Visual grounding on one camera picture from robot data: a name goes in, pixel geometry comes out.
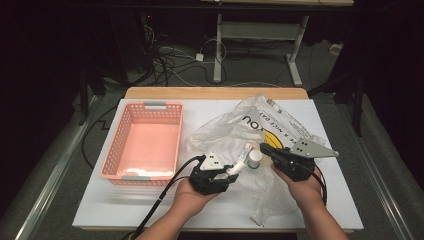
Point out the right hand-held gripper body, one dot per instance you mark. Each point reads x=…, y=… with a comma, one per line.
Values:
x=310, y=149

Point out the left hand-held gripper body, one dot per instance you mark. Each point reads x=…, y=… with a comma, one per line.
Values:
x=208, y=180

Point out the small white-capped jar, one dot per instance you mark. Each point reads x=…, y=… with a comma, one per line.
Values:
x=255, y=156

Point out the clear smiley plastic bag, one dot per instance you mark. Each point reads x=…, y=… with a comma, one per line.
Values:
x=226, y=133

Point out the pink plastic basket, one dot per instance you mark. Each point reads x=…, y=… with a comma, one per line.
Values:
x=146, y=146

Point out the person's left hand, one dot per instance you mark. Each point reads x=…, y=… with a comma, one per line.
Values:
x=186, y=200

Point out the person's right hand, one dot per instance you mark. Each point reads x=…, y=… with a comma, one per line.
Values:
x=306, y=193

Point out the black metal stand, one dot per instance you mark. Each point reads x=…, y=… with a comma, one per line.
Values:
x=358, y=110
x=83, y=106

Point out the white table board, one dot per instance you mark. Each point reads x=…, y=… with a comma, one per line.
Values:
x=133, y=203

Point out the small white box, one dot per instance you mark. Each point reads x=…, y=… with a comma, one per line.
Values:
x=336, y=49

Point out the white power adapter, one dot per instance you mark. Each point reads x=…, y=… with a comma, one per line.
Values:
x=199, y=57

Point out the aluminium floor rail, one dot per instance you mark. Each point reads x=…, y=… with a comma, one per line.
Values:
x=56, y=173
x=380, y=186

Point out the white metal desk frame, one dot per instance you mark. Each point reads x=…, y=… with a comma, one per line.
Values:
x=256, y=30

